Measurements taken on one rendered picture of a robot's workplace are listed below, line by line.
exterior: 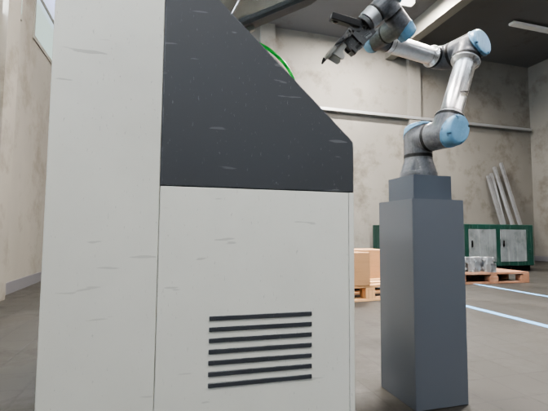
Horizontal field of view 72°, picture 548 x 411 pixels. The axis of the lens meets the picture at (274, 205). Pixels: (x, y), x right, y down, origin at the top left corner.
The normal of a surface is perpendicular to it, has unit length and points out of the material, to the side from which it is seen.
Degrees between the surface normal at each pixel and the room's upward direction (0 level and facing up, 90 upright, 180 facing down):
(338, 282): 90
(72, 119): 90
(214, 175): 90
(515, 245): 90
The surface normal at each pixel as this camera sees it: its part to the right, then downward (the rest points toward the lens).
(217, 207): 0.25, -0.07
